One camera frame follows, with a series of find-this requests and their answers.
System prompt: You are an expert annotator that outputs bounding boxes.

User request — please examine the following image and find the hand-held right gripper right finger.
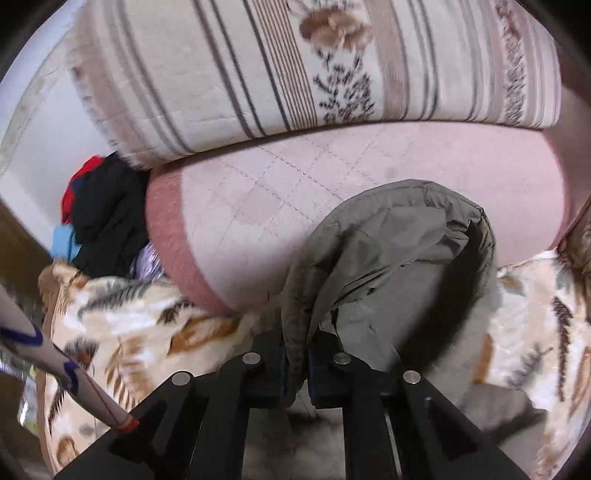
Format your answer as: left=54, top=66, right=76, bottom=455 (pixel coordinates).
left=307, top=330, right=532, bottom=480

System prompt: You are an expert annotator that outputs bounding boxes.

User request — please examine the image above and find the light blue garment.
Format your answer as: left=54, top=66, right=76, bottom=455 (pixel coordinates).
left=50, top=224, right=80, bottom=262

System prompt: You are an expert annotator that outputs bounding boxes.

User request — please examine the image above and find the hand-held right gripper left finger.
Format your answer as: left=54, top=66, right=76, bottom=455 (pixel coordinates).
left=56, top=329, right=291, bottom=480

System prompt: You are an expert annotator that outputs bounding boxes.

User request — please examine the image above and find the black garment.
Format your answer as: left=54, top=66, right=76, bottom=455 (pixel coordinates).
left=71, top=152, right=151, bottom=280

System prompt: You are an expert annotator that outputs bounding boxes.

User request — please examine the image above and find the pink quilted blanket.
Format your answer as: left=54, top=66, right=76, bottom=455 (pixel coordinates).
left=145, top=119, right=570, bottom=319

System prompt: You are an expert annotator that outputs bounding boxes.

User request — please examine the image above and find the red garment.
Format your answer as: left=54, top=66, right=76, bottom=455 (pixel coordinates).
left=61, top=156, right=106, bottom=225

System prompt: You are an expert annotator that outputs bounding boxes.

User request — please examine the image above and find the olive green jacket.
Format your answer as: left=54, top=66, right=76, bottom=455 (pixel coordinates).
left=280, top=179, right=546, bottom=444

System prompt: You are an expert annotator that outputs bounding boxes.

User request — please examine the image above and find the purple patterned cloth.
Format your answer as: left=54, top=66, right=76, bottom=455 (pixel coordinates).
left=134, top=244, right=170, bottom=282

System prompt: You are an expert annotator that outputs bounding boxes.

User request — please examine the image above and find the feather print blanket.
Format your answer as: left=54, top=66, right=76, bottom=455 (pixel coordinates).
left=36, top=249, right=591, bottom=480

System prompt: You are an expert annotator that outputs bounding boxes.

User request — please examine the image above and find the striped floral rolled mattress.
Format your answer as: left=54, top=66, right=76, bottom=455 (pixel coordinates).
left=65, top=0, right=563, bottom=169

